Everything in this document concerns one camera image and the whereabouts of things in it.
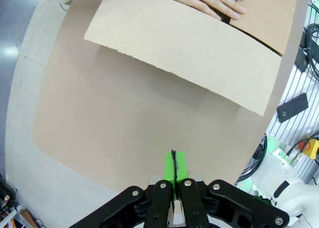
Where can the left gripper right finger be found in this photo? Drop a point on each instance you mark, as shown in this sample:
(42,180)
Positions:
(197,208)

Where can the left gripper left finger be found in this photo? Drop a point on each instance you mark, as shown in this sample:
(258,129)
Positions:
(154,208)

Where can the brown cardboard box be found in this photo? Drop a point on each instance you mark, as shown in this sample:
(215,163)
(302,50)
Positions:
(187,51)

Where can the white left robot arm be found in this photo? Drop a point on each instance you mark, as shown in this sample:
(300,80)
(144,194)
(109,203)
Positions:
(281,185)

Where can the yellow emergency stop button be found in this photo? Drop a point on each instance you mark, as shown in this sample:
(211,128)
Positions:
(314,147)

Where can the black rectangular block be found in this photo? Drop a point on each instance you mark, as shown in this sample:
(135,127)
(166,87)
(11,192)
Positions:
(291,108)

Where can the black narrow bracket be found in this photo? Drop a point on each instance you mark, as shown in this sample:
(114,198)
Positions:
(301,58)

